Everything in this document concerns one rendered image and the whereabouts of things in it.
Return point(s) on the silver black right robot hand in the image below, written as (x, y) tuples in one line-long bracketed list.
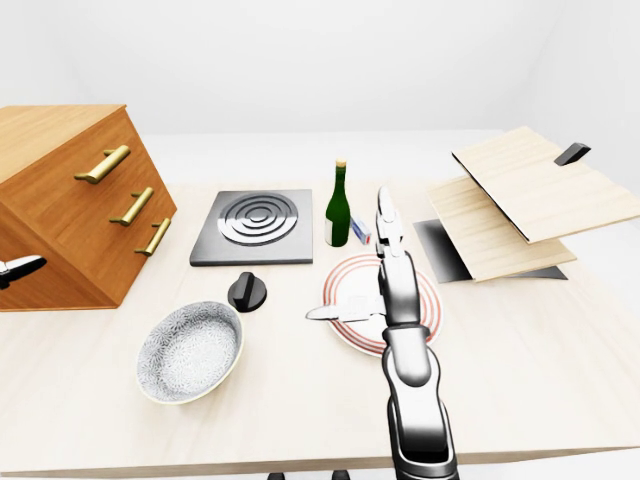
[(400, 290)]

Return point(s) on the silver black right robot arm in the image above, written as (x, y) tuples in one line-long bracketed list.
[(417, 400)]

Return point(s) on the white plate with red rings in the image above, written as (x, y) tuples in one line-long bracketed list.
[(355, 290)]

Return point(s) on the flat dark stove plate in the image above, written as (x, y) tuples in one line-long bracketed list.
[(255, 220)]

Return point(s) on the patterned grey white bowl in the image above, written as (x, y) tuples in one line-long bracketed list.
[(187, 352)]

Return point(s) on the small blue white box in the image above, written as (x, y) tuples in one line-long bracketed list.
[(361, 231)]

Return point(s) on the green wine bottle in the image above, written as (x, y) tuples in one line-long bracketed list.
[(337, 210)]

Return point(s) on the round black stove knob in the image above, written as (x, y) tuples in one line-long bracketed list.
[(246, 292)]

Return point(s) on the pale wooden two-board rack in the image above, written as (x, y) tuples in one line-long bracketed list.
[(530, 200)]

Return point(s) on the small black block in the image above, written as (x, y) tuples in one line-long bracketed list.
[(572, 154)]

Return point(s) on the small wooden drawer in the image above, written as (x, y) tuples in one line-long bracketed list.
[(126, 272)]

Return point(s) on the medium wooden drawer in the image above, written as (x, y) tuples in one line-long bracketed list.
[(92, 231)]

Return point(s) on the large wooden drawer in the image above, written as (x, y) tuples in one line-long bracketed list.
[(55, 175)]

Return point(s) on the wooden cabinet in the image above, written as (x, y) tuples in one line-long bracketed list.
[(30, 135)]

